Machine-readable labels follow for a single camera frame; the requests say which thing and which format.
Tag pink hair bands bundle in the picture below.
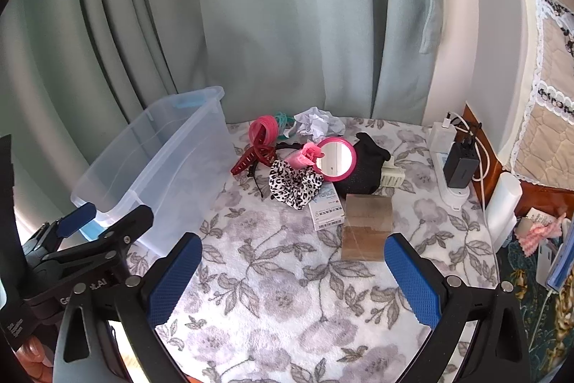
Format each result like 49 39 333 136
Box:
249 115 279 146

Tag pink hair clip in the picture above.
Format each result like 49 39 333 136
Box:
287 142 324 168

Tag pink knit cloth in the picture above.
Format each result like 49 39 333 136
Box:
518 212 566 253

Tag pale green curtain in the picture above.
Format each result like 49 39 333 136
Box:
9 0 449 168

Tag dark green patterned cloth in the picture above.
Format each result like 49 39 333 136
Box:
495 226 574 383

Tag pink round mirror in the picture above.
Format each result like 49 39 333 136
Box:
316 136 357 182

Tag dark red hair claw clip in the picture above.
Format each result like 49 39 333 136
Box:
231 143 278 176

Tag white power strip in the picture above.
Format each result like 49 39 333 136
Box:
428 123 471 211

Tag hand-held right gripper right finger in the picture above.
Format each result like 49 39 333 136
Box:
385 233 545 383

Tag black charger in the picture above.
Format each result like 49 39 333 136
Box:
443 143 478 191

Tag white cylindrical container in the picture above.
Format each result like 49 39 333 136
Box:
486 172 523 253

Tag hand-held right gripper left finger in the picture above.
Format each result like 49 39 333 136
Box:
54 233 203 383

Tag white medicine box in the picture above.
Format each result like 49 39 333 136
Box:
309 181 346 231

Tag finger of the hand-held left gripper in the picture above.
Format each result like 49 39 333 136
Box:
81 205 154 260
27 202 97 251

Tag clear plastic storage bin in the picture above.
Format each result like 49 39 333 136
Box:
70 86 234 251

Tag white and blue box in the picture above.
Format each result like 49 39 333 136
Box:
538 217 574 294

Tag black headband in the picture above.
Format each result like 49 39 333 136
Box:
249 141 308 197

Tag white cable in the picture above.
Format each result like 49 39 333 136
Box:
446 111 490 188

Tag leopard print scrunchie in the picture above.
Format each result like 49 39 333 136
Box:
268 160 324 211

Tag floral blanket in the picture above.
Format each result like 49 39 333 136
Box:
121 116 500 383

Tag black cable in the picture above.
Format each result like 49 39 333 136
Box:
455 116 484 148

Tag teal hair bands bundle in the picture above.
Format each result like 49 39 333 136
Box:
276 111 297 139

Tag black cloth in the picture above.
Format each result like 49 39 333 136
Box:
336 132 391 197

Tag person's left hand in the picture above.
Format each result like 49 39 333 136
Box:
15 338 59 383

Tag white charger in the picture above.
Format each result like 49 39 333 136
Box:
430 111 459 150

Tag brown cardboard box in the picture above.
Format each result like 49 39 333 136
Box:
342 193 394 262

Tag quilted cover with lace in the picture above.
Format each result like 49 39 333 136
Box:
498 0 574 186

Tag crumpled white paper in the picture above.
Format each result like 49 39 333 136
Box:
293 106 346 144

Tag brown wooden board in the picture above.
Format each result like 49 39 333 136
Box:
462 102 574 218

